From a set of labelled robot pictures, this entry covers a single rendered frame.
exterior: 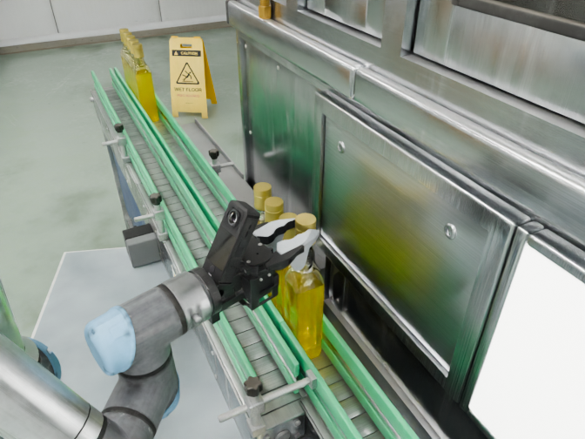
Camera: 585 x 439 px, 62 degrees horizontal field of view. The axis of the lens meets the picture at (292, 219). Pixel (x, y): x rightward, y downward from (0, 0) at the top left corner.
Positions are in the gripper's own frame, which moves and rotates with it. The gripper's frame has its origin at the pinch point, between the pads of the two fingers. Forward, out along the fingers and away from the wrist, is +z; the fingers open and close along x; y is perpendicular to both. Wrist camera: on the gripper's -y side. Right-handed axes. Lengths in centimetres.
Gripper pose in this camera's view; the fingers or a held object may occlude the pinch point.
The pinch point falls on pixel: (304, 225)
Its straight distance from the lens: 78.5
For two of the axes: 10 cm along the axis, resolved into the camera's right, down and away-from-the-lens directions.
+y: 0.0, 8.2, 5.8
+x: 6.7, 4.3, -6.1
